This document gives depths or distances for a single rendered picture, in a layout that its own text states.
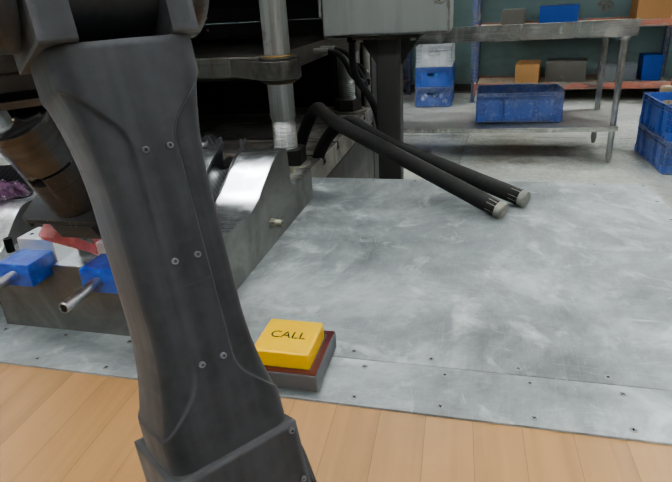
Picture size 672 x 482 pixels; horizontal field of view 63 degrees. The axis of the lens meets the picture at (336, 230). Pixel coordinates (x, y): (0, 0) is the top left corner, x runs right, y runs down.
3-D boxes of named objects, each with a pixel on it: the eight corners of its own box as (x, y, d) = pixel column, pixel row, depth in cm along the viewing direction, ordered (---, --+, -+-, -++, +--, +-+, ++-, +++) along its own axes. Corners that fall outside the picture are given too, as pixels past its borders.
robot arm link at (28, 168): (13, 159, 54) (-35, 103, 48) (67, 129, 55) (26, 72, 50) (34, 197, 50) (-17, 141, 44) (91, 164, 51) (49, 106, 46)
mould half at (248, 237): (193, 343, 63) (173, 235, 58) (7, 324, 70) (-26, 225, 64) (313, 197, 108) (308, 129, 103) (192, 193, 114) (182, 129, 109)
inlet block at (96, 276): (91, 333, 55) (78, 285, 53) (48, 329, 56) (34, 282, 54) (159, 273, 66) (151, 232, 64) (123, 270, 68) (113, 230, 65)
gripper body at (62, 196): (60, 183, 60) (19, 132, 54) (143, 185, 58) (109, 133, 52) (30, 230, 56) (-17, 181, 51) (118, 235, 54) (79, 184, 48)
